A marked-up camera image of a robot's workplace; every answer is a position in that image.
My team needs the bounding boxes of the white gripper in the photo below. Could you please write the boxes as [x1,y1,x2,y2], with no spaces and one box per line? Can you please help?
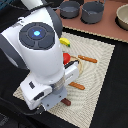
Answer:
[20,60,79,111]

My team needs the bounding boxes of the brown toy sausage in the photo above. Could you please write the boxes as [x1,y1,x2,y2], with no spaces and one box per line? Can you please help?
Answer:
[61,98,71,106]

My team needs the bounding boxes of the red toy tomato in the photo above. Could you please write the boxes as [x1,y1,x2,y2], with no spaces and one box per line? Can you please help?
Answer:
[63,53,70,65]

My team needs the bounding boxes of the yellow toy banana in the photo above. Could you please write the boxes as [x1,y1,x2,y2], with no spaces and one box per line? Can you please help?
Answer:
[59,38,70,47]

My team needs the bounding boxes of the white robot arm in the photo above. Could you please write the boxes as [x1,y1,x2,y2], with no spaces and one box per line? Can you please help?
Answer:
[0,0,79,112]

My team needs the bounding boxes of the woven beige placemat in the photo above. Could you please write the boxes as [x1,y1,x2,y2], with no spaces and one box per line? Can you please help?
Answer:
[12,30,116,128]

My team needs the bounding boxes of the round wooden plate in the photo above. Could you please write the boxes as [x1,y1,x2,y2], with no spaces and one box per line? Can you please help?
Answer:
[69,56,83,76]

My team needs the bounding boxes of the grey saucepan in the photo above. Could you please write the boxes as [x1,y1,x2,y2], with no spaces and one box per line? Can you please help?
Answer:
[81,0,104,24]

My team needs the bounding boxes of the beige bowl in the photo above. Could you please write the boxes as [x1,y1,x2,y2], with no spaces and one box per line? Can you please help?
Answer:
[116,4,128,30]

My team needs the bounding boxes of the black cable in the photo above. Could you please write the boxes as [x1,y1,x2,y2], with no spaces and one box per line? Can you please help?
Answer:
[0,96,44,117]

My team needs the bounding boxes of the fork with wooden handle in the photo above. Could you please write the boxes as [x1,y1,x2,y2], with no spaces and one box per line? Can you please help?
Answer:
[69,82,85,90]

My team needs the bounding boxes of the knife with wooden handle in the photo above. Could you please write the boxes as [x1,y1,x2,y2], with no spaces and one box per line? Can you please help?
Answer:
[78,55,97,63]

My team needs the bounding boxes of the grey pot with handle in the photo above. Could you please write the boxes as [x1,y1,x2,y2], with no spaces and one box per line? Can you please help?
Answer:
[56,0,82,19]

